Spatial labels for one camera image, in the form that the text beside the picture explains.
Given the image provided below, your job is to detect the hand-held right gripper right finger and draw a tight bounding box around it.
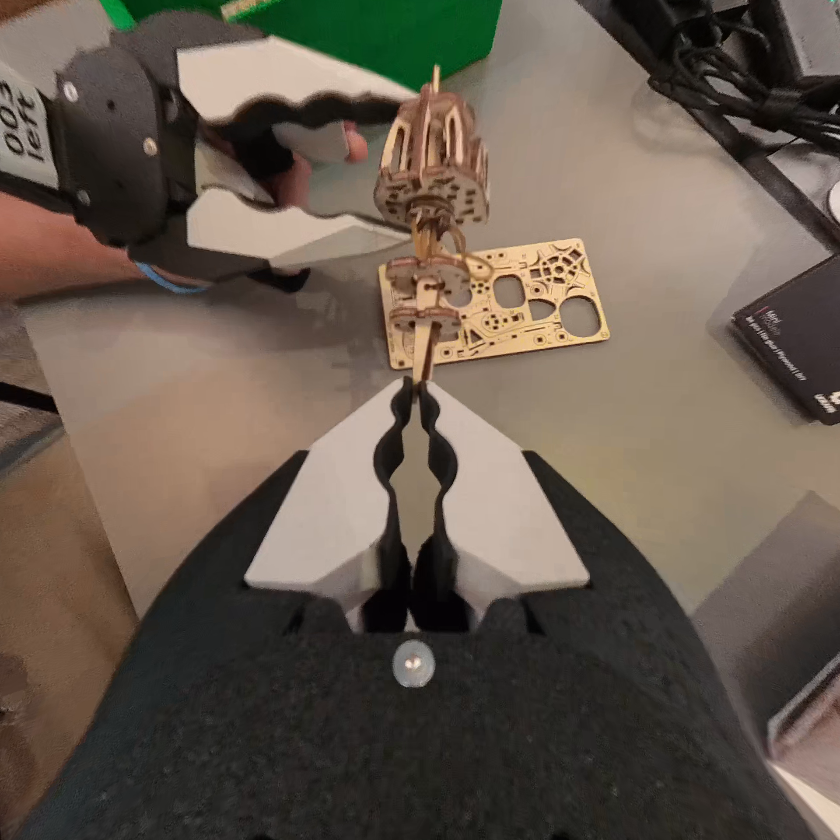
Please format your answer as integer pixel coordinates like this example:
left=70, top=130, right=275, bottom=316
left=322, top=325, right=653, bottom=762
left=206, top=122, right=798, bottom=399
left=417, top=379, right=590, bottom=632

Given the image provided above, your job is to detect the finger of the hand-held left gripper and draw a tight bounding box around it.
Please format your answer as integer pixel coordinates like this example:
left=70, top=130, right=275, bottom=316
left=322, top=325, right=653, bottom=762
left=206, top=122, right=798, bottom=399
left=176, top=36, right=422, bottom=130
left=185, top=190, right=419, bottom=271

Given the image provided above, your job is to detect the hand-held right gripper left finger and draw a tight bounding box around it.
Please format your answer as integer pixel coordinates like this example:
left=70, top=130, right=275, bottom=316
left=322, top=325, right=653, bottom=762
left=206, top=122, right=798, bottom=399
left=244, top=379, right=418, bottom=632

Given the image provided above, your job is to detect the wooden gear model assembly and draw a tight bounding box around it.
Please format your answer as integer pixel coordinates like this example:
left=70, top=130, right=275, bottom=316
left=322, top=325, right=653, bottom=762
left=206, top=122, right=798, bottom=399
left=374, top=64, right=496, bottom=388

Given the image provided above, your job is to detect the person's left forearm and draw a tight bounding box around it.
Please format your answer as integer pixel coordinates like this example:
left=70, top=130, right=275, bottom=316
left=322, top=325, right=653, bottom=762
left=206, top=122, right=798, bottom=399
left=0, top=190, right=198, bottom=304

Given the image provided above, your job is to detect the laser-cut wooden parts sheet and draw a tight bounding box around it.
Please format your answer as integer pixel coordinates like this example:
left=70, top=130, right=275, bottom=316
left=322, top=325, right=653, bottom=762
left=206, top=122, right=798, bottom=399
left=378, top=238, right=611, bottom=370

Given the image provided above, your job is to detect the person's left hand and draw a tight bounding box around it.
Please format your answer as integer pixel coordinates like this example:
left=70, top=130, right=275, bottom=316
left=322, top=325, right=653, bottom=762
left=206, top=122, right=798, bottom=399
left=272, top=128, right=370, bottom=212

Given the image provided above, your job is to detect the blue wristband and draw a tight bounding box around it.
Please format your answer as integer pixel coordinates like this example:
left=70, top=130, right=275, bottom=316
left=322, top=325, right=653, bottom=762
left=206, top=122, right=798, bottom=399
left=133, top=261, right=212, bottom=294

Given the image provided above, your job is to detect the green plastic bin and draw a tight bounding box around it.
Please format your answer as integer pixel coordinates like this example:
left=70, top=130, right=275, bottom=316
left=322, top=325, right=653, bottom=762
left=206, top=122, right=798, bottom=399
left=98, top=0, right=503, bottom=83

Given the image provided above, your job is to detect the black cardboard box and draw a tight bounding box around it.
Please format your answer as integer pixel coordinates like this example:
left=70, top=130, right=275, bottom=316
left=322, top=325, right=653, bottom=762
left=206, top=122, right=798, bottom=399
left=731, top=255, right=840, bottom=426

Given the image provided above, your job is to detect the black cable bundle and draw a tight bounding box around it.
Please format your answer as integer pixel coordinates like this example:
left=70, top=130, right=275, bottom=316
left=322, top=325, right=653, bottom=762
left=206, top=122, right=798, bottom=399
left=610, top=0, right=840, bottom=172

